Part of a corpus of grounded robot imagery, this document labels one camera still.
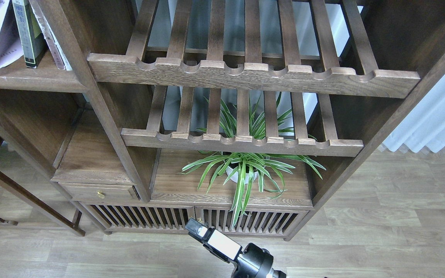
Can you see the dark wooden bookshelf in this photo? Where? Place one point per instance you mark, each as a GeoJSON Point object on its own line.
{"type": "Point", "coordinates": [333, 77]}

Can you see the green spider plant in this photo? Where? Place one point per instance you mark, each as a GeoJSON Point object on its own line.
{"type": "Point", "coordinates": [246, 167]}

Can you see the green black cover book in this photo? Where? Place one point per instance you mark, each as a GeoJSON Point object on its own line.
{"type": "Point", "coordinates": [31, 36]}

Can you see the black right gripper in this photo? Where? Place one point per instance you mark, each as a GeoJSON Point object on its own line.
{"type": "Point", "coordinates": [253, 262]}

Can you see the thin book white spine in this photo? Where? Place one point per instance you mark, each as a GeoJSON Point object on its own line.
{"type": "Point", "coordinates": [56, 50]}

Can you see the brass drawer knob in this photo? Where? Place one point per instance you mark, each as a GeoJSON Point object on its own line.
{"type": "Point", "coordinates": [100, 195]}

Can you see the wooden furniture at left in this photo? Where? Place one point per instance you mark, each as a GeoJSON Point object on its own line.
{"type": "Point", "coordinates": [27, 197]}

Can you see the white purple book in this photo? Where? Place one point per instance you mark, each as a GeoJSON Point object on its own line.
{"type": "Point", "coordinates": [10, 44]}

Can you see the white curtain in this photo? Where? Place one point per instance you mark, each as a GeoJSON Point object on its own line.
{"type": "Point", "coordinates": [424, 127]}

